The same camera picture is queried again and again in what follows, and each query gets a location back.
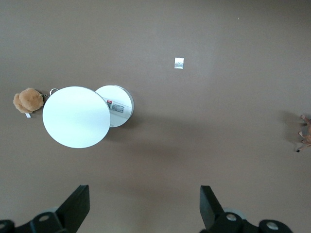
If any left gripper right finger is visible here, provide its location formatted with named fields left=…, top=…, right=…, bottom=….
left=200, top=185, right=262, bottom=233

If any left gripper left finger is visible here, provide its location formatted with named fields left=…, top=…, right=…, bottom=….
left=16, top=184, right=90, bottom=233

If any small brown plush animal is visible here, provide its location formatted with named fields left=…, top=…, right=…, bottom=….
left=295, top=114, right=311, bottom=153

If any white round desk lamp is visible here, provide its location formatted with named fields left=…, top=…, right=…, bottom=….
left=42, top=84, right=135, bottom=149

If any brown plush keychain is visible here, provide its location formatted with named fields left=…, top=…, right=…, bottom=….
left=13, top=87, right=59, bottom=119

